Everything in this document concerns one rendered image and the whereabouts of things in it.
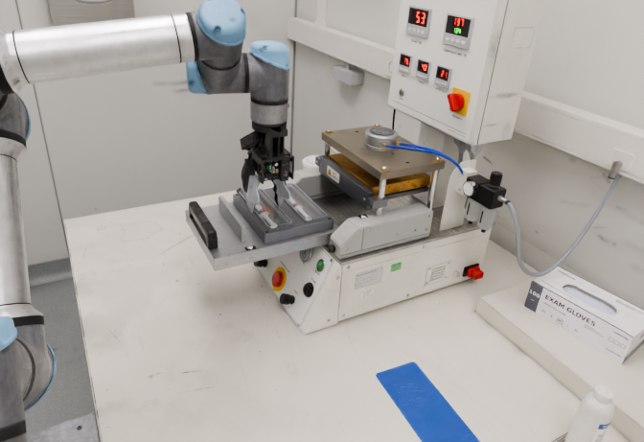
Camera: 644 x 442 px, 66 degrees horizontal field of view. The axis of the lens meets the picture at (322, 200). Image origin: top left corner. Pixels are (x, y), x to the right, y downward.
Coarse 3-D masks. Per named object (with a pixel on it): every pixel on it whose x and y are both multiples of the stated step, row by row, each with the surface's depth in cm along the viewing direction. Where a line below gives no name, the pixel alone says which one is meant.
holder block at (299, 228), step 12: (240, 204) 114; (252, 216) 109; (288, 216) 110; (264, 228) 104; (288, 228) 105; (300, 228) 106; (312, 228) 108; (324, 228) 110; (264, 240) 103; (276, 240) 104
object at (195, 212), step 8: (192, 208) 108; (200, 208) 108; (192, 216) 111; (200, 216) 105; (200, 224) 103; (208, 224) 102; (208, 232) 99; (216, 232) 100; (208, 240) 99; (216, 240) 100; (208, 248) 101
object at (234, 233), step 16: (208, 208) 116; (224, 208) 110; (192, 224) 111; (224, 224) 110; (240, 224) 102; (224, 240) 104; (240, 240) 104; (256, 240) 105; (288, 240) 106; (304, 240) 107; (320, 240) 109; (208, 256) 102; (224, 256) 99; (240, 256) 101; (256, 256) 103; (272, 256) 105
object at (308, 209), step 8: (288, 184) 122; (296, 192) 119; (288, 200) 114; (296, 200) 115; (304, 200) 115; (296, 208) 111; (304, 208) 112; (312, 208) 112; (304, 216) 108; (312, 216) 109; (320, 216) 109
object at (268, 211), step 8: (240, 192) 117; (264, 200) 114; (256, 208) 110; (264, 208) 110; (272, 208) 111; (264, 216) 107; (272, 216) 107; (280, 216) 108; (272, 224) 104; (280, 224) 104
